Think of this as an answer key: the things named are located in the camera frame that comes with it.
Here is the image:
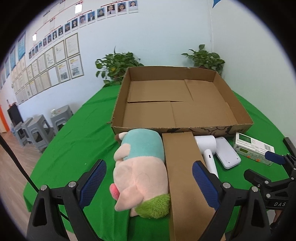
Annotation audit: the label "left potted plant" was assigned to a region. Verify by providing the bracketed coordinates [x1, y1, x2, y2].
[95, 48, 144, 87]

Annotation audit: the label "grey plastic stool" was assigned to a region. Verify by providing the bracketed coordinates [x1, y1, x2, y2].
[28, 115, 55, 153]
[50, 105, 73, 134]
[15, 118, 33, 147]

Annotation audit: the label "black cable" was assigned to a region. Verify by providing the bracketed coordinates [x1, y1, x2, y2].
[0, 134, 70, 222]

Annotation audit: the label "portrait photo row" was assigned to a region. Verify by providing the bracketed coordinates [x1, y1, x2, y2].
[28, 1, 139, 61]

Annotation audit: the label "potted plant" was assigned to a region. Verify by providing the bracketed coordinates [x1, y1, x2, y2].
[182, 44, 225, 75]
[95, 48, 144, 87]

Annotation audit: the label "white rounded device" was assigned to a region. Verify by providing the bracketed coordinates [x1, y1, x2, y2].
[215, 137, 241, 169]

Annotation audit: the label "pink plush pig toy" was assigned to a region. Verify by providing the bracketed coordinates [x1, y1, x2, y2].
[109, 128, 171, 219]

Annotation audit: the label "blue wall poster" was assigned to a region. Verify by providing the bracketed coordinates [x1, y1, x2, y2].
[18, 32, 26, 60]

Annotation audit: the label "right potted plant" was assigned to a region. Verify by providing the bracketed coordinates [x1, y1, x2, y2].
[182, 44, 225, 75]

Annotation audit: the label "large open cardboard tray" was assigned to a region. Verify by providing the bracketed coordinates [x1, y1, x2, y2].
[111, 66, 253, 137]

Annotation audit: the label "white green medicine box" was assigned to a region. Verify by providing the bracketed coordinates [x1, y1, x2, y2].
[233, 133, 275, 166]

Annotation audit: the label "long brown cardboard box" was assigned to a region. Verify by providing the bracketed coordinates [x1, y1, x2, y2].
[162, 132, 215, 240]

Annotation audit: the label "white hair dryer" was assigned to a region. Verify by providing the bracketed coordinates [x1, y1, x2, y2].
[194, 135, 219, 177]

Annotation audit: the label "framed certificates on wall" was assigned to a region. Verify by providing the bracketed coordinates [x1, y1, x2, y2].
[10, 33, 84, 104]

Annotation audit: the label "black monitor screen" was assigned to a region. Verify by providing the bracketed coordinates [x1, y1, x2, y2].
[8, 103, 23, 126]

